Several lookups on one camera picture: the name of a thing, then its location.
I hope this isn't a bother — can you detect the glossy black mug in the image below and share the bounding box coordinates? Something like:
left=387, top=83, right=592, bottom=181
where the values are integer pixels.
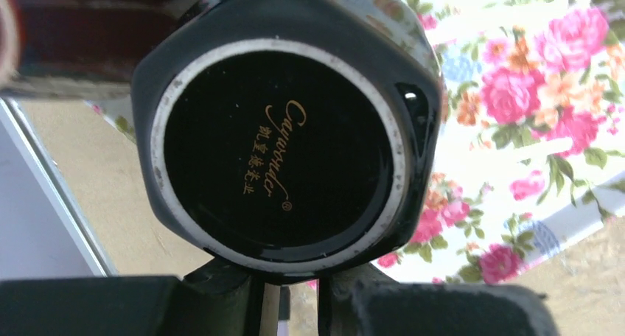
left=130, top=0, right=444, bottom=283

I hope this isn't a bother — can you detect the dark brown mug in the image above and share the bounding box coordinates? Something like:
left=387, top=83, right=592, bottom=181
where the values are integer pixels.
left=1, top=0, right=197, bottom=100

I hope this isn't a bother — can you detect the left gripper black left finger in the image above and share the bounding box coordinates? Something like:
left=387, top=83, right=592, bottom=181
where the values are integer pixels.
left=1, top=259, right=287, bottom=335

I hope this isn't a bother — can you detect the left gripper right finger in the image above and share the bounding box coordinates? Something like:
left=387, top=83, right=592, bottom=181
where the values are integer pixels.
left=318, top=264, right=559, bottom=336

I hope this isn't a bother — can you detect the floral pattern tray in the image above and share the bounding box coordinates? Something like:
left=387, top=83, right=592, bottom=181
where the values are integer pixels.
left=88, top=0, right=625, bottom=287

